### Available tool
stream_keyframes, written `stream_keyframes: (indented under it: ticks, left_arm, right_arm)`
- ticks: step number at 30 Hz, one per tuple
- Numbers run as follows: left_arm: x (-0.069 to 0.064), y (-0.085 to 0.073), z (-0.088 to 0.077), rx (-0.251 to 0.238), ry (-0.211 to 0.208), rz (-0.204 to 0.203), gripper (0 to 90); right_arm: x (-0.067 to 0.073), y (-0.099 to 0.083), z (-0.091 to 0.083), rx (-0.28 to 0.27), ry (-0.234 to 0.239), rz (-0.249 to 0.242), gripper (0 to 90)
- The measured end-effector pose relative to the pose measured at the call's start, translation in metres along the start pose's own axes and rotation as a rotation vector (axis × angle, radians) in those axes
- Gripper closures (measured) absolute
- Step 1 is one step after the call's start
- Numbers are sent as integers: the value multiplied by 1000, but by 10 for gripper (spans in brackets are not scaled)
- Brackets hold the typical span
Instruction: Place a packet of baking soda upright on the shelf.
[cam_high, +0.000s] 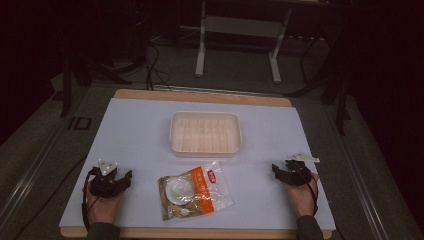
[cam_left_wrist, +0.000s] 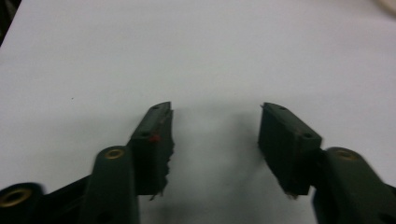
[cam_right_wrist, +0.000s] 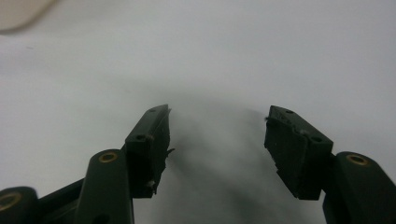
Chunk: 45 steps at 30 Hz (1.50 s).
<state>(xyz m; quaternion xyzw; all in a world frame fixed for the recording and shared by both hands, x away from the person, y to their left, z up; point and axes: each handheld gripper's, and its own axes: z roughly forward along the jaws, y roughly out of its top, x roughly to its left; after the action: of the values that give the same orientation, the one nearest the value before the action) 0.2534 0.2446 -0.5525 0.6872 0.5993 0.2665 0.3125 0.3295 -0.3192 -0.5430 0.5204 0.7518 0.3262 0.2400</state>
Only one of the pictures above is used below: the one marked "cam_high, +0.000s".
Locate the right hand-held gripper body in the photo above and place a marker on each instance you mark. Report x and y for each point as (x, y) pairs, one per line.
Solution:
(296, 173)

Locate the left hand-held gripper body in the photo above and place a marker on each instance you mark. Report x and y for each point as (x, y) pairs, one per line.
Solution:
(101, 185)

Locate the person's left hand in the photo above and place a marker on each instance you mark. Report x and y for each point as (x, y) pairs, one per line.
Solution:
(103, 208)

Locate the person's right hand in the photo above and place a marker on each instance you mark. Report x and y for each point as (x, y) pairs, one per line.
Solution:
(302, 200)

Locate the white table mat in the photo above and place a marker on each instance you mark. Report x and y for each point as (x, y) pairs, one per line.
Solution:
(266, 133)

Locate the orange and clear snack bag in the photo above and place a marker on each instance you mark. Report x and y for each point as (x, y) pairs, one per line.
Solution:
(196, 191)

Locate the white plastic basket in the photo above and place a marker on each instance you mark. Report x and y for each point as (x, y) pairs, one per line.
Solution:
(205, 134)

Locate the black metal stand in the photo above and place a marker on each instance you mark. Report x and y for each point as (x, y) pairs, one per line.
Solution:
(341, 103)

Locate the metal floor strip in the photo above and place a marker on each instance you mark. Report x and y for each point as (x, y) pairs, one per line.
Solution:
(213, 90)

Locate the white metal stand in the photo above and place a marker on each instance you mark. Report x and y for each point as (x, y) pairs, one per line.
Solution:
(200, 50)

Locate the black floor bracket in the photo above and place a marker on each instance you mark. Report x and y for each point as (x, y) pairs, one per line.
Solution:
(80, 123)

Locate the metal floor rail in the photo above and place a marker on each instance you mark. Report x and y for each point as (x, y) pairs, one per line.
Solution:
(30, 173)
(361, 181)

